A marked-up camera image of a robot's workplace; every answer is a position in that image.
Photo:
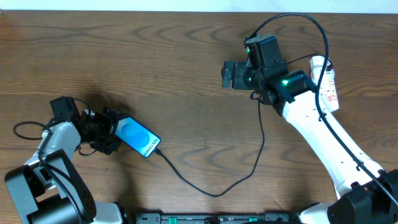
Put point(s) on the blue Galaxy smartphone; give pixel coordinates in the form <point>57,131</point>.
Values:
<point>137,136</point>

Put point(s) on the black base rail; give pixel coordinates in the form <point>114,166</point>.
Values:
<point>157,218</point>

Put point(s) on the white power strip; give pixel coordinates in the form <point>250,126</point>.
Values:
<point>327,88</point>

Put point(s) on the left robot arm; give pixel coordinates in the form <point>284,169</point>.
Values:
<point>48,188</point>

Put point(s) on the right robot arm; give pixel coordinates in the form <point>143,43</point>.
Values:
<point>365,192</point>

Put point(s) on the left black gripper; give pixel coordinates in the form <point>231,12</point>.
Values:
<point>109,125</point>

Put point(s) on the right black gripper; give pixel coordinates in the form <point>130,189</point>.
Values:
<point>236,74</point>

